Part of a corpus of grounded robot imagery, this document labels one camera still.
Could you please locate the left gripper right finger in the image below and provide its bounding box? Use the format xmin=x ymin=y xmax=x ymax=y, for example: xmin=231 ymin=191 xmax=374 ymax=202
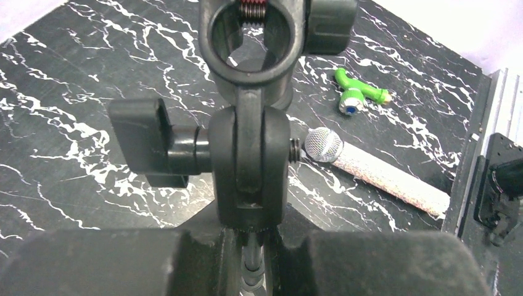
xmin=265 ymin=205 xmax=490 ymax=295

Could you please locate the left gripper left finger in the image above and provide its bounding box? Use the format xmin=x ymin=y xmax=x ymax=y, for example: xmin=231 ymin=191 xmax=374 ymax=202
xmin=1 ymin=202 xmax=241 ymax=295

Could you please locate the rhinestone glitter microphone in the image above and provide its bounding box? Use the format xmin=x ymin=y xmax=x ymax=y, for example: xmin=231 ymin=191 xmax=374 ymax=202
xmin=304 ymin=127 xmax=450 ymax=218

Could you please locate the tall black tripod stand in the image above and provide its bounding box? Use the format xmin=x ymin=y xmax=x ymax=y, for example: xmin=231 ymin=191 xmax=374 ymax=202
xmin=108 ymin=1 xmax=358 ymax=295

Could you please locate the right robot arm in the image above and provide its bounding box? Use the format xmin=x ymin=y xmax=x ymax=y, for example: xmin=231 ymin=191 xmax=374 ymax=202
xmin=474 ymin=133 xmax=522 ymax=247

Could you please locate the green plastic tool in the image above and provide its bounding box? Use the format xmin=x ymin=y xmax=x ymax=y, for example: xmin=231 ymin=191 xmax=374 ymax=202
xmin=334 ymin=68 xmax=393 ymax=116

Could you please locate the aluminium frame rail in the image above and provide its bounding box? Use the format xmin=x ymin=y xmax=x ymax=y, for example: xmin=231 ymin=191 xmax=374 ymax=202
xmin=442 ymin=68 xmax=522 ymax=295

